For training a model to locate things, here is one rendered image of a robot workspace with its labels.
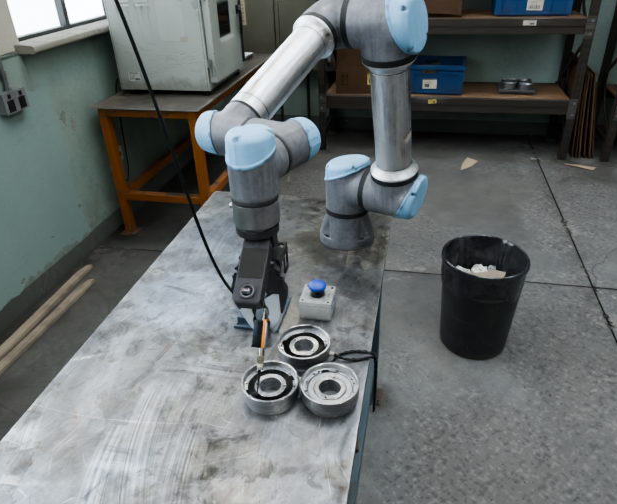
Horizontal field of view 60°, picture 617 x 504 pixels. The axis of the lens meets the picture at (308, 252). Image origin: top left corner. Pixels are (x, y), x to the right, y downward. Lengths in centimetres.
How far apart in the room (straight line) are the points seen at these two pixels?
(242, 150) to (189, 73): 236
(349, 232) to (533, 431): 108
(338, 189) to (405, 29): 45
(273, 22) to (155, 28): 173
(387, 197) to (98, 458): 83
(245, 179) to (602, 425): 175
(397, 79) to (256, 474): 80
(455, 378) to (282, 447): 139
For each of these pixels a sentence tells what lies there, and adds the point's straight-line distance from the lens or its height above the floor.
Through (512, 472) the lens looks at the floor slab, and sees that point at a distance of 200.
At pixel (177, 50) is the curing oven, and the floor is 102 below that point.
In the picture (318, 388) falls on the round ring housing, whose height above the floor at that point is 83.
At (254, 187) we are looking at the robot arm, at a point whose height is 121.
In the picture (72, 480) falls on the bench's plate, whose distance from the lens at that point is 99.
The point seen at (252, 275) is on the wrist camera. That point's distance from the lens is 83.
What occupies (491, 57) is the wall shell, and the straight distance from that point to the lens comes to 485.
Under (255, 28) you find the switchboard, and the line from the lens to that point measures 476.
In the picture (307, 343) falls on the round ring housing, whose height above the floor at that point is 82.
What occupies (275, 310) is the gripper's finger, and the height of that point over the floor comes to 98.
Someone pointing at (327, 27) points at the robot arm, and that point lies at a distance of 115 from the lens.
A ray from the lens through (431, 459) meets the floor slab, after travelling 197.
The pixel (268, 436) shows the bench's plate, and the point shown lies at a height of 80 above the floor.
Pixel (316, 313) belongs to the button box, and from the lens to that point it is 118.
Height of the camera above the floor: 153
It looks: 31 degrees down
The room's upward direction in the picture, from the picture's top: 2 degrees counter-clockwise
